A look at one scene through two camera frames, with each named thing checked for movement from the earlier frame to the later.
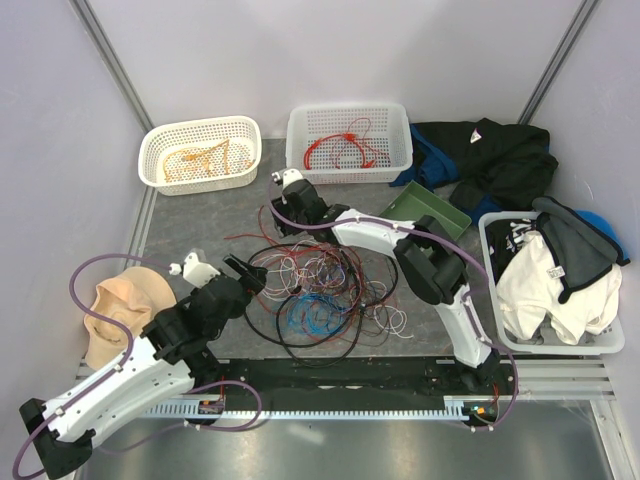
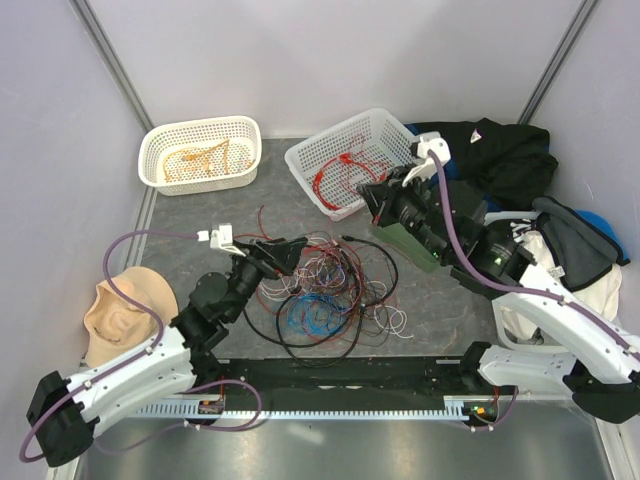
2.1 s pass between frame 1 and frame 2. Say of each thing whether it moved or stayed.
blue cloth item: stayed
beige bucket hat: stayed
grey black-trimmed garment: stayed
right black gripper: moved
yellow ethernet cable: stayed
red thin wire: moved
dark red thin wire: stayed
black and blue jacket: stayed
